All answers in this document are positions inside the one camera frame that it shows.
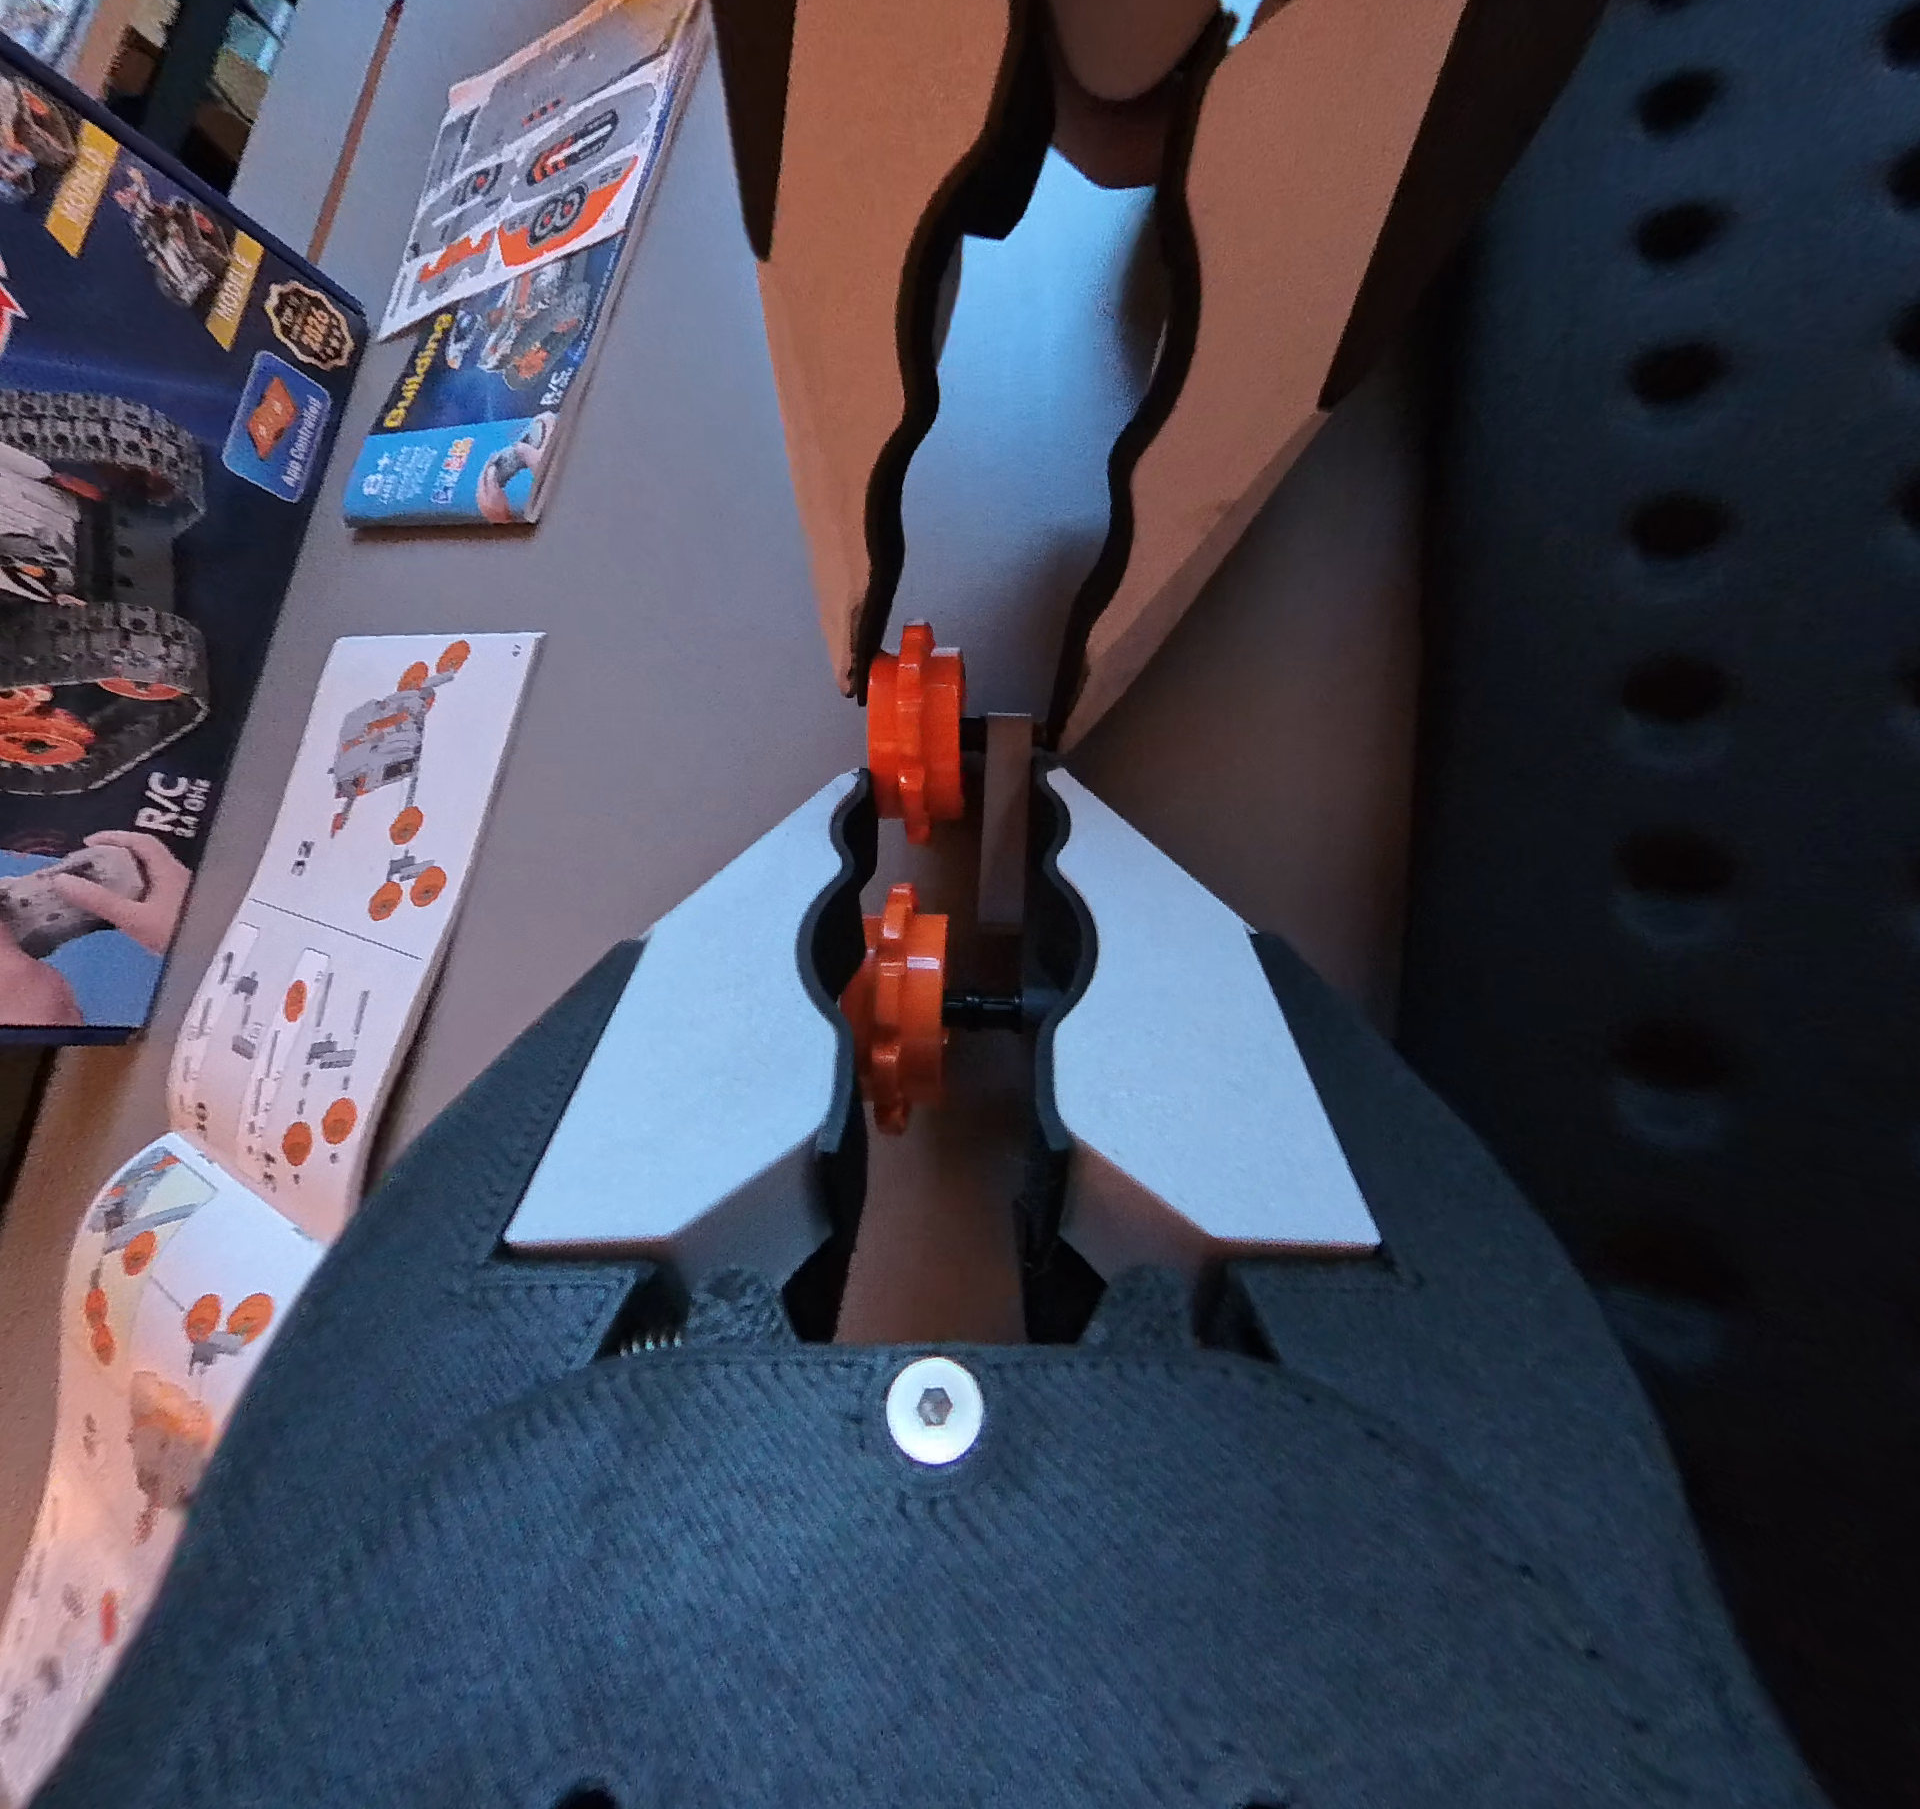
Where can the white open instruction booklet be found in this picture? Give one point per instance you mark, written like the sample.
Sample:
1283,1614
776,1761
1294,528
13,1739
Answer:
376,848

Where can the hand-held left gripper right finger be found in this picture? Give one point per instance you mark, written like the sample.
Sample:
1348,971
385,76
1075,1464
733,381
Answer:
1199,1087

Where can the blue cover instruction booklet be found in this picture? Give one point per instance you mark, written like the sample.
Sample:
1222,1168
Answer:
527,234

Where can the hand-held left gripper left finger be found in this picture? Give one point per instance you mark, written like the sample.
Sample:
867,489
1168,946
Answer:
690,1087

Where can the grey desk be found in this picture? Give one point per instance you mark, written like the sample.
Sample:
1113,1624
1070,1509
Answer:
677,562

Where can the orange wheeled grey toy assembly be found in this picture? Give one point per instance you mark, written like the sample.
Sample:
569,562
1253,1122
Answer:
917,729

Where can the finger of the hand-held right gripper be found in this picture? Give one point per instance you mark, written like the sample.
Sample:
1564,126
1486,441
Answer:
1292,264
871,190

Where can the blue printed toy box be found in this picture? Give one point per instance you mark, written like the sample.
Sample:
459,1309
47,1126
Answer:
137,562

